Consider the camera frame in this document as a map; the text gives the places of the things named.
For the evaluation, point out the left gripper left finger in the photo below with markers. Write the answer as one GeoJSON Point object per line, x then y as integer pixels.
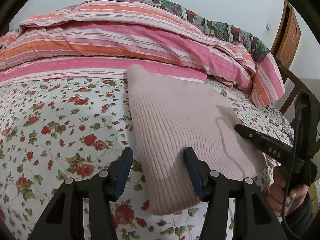
{"type": "Point", "coordinates": [63, 217]}

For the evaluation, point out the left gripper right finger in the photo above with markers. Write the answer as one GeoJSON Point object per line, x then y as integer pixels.
{"type": "Point", "coordinates": [233, 205]}

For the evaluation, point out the pink knit sweater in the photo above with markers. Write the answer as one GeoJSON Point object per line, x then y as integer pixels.
{"type": "Point", "coordinates": [170, 115]}

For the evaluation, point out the person's right hand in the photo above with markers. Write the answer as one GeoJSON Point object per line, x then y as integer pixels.
{"type": "Point", "coordinates": [279, 200]}

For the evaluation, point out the dark jacket sleeve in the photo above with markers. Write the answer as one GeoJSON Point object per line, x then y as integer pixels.
{"type": "Point", "coordinates": [299, 221]}

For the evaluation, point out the dark wooden footboard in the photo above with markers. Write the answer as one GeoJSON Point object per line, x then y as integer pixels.
{"type": "Point", "coordinates": [293, 84]}

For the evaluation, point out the floral bed sheet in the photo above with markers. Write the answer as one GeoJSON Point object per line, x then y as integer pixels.
{"type": "Point", "coordinates": [60, 128]}

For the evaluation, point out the brown wooden door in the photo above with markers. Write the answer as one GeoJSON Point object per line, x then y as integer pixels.
{"type": "Point", "coordinates": [287, 38]}

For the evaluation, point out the dark floral blanket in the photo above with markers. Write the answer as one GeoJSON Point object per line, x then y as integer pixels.
{"type": "Point", "coordinates": [223, 31]}

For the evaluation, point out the pink striped quilt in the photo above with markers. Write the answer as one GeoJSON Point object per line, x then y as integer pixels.
{"type": "Point", "coordinates": [139, 30]}

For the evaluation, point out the white wall switch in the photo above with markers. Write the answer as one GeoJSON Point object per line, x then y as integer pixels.
{"type": "Point", "coordinates": [268, 26]}

